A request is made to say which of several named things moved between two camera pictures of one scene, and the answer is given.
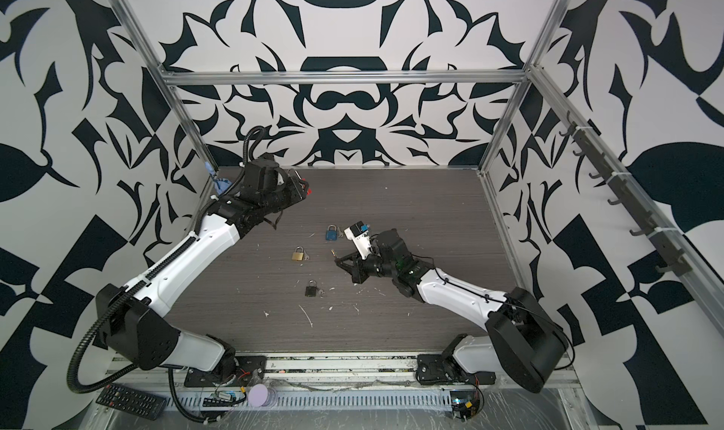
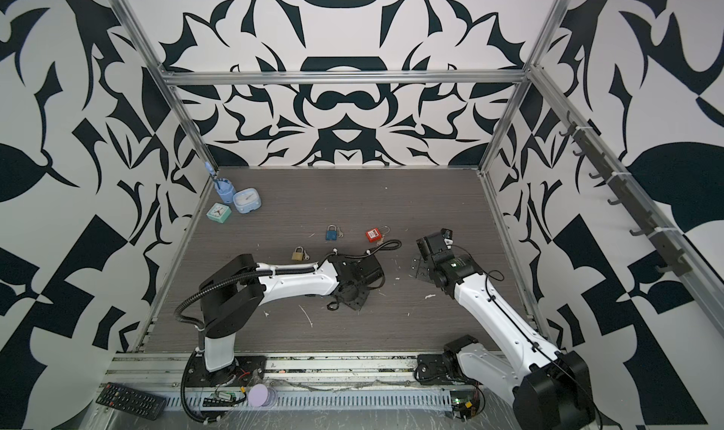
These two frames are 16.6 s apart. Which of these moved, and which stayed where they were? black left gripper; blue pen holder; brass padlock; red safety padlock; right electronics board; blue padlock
Moved: black left gripper; red safety padlock
Stayed: brass padlock; right electronics board; blue pen holder; blue padlock
